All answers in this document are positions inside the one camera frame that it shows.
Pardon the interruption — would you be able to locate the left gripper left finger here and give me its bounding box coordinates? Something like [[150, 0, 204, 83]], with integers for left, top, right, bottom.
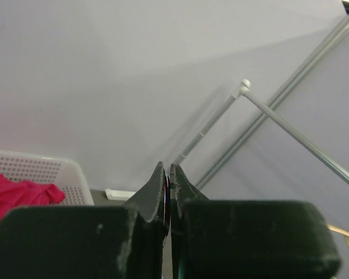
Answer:
[[0, 162, 166, 278]]

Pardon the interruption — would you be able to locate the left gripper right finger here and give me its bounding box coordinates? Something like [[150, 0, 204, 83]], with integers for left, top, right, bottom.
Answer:
[[169, 164, 341, 278]]

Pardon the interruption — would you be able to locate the pink t shirt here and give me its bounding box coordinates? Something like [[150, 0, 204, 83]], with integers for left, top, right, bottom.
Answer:
[[0, 173, 65, 221]]

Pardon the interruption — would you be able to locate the white plastic basket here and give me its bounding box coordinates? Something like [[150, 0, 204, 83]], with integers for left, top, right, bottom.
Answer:
[[0, 149, 94, 206]]

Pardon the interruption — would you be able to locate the grey clothes rack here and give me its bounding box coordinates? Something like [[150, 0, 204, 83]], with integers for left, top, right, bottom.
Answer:
[[105, 78, 349, 200]]

